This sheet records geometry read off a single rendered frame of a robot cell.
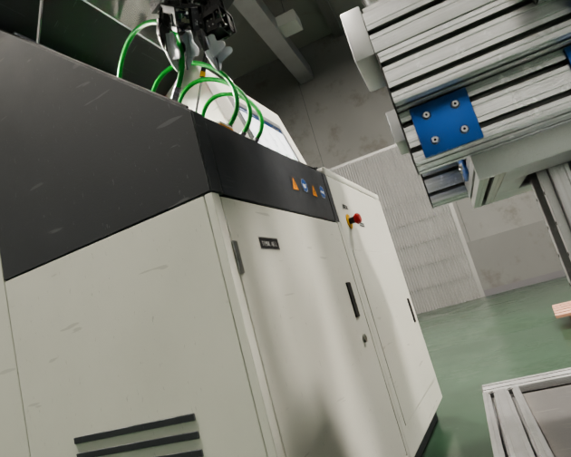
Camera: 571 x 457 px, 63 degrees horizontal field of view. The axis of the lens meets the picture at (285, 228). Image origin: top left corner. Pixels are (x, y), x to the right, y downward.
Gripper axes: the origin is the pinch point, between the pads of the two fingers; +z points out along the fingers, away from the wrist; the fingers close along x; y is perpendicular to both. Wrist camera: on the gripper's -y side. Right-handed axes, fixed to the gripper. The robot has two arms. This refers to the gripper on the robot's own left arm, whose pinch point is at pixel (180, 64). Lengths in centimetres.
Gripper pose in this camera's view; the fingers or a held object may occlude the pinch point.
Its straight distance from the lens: 124.2
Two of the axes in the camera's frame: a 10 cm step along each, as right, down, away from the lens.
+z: 0.1, 8.5, 5.3
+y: 6.3, 4.0, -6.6
